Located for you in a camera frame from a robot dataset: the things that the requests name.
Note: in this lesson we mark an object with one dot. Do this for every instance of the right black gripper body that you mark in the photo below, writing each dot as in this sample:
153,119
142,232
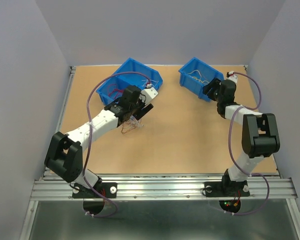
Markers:
219,98

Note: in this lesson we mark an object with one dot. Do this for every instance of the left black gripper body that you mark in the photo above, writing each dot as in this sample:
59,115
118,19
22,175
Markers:
140,102

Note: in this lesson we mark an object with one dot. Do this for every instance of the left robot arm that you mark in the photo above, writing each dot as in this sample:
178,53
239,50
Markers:
65,152

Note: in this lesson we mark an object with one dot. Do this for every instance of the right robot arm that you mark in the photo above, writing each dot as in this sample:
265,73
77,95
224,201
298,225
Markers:
259,137

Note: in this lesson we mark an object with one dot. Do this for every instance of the small blue bin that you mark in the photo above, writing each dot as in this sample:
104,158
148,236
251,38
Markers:
196,74

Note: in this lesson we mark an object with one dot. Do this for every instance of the large divided blue bin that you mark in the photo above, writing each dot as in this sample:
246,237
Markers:
113,87

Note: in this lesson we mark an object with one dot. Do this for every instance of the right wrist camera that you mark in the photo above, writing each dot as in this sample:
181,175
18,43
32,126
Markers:
232,77

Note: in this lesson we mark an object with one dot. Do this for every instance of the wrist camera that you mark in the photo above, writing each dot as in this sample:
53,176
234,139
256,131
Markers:
148,94
232,77

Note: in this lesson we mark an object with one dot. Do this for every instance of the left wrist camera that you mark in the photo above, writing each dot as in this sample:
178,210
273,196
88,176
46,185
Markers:
148,94

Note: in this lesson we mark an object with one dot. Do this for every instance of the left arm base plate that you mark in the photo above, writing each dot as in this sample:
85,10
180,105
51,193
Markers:
106,189

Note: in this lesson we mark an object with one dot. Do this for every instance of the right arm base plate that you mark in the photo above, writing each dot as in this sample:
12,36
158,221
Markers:
220,189

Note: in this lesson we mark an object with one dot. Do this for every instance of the aluminium frame rail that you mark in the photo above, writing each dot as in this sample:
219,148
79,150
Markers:
181,145

